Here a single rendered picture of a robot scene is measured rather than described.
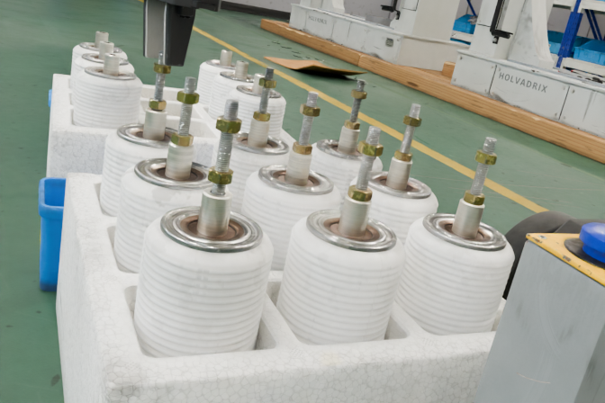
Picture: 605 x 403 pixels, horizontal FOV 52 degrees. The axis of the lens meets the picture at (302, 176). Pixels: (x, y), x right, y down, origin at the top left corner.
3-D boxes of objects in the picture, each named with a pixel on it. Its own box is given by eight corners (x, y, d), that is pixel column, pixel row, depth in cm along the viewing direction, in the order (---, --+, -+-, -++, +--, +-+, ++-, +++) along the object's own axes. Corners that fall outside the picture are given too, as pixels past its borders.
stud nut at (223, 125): (239, 135, 42) (240, 123, 42) (213, 130, 42) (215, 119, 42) (241, 129, 44) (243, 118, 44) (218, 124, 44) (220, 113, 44)
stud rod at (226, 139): (222, 204, 44) (239, 102, 42) (209, 201, 44) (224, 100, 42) (224, 200, 45) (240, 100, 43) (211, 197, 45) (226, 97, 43)
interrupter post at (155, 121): (162, 137, 67) (167, 108, 66) (166, 144, 65) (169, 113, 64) (139, 135, 66) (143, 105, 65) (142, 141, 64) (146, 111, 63)
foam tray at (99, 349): (332, 296, 93) (358, 184, 88) (505, 502, 60) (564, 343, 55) (55, 308, 76) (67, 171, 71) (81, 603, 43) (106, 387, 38)
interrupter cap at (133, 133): (182, 132, 71) (183, 127, 70) (194, 153, 64) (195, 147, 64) (113, 126, 68) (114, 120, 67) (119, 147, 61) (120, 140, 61)
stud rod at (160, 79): (154, 123, 65) (163, 51, 62) (148, 120, 65) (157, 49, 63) (161, 123, 65) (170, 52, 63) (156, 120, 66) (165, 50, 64)
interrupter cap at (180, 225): (173, 258, 41) (175, 248, 41) (148, 213, 47) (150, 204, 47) (277, 255, 44) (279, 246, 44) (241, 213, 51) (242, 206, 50)
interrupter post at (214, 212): (200, 241, 44) (206, 198, 43) (191, 227, 46) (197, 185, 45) (231, 240, 45) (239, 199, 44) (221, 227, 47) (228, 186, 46)
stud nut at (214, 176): (230, 186, 44) (231, 175, 43) (206, 183, 43) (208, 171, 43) (232, 178, 45) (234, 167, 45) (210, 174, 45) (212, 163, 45)
